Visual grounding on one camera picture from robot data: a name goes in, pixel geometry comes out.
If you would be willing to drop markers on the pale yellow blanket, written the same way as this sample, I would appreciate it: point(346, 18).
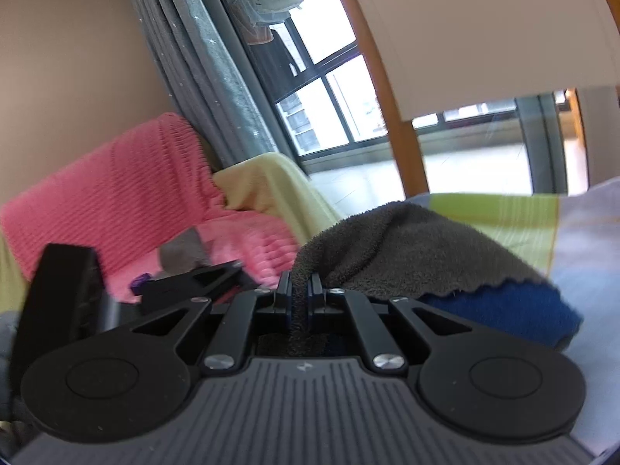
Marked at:
point(271, 179)

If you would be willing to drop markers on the wooden bed footboard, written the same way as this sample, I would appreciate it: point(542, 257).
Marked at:
point(484, 34)

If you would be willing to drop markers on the pink knitted blanket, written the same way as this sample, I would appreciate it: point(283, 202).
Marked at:
point(121, 189)

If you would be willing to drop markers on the grey starred curtain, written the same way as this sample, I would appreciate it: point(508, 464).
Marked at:
point(193, 58)

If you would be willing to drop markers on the green and blue checked tablecloth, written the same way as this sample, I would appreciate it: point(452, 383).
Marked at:
point(508, 223)

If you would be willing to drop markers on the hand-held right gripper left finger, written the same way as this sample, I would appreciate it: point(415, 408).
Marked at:
point(286, 300)

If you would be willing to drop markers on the dark framed window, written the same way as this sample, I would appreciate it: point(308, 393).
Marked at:
point(334, 19)

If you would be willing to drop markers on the grey and blue cleaning cloth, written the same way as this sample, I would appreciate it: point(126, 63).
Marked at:
point(397, 252)

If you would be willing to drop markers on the small grey cloth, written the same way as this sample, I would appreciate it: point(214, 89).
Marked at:
point(181, 252)

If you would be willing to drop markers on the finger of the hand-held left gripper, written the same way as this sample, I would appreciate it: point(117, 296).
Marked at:
point(174, 290)

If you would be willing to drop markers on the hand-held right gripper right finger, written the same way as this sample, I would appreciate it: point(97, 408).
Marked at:
point(315, 300)

